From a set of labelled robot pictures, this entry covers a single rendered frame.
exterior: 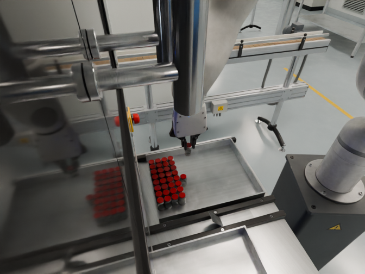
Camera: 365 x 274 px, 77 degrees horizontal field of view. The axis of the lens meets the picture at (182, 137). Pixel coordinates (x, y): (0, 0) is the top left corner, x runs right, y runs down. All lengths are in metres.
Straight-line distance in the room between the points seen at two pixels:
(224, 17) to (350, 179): 0.63
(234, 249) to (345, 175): 0.42
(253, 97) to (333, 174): 1.20
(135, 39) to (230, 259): 0.60
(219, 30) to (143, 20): 1.57
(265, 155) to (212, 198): 1.50
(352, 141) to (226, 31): 0.49
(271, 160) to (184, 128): 1.61
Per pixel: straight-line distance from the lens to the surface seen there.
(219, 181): 0.81
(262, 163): 2.14
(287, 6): 4.22
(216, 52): 0.48
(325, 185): 0.93
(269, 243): 0.74
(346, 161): 0.85
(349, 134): 0.81
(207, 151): 0.90
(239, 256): 0.70
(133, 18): 2.03
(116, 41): 0.19
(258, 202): 0.77
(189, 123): 0.66
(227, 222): 0.74
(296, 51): 1.93
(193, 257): 0.68
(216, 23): 0.50
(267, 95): 2.03
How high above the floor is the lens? 1.52
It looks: 42 degrees down
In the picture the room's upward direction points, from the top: straight up
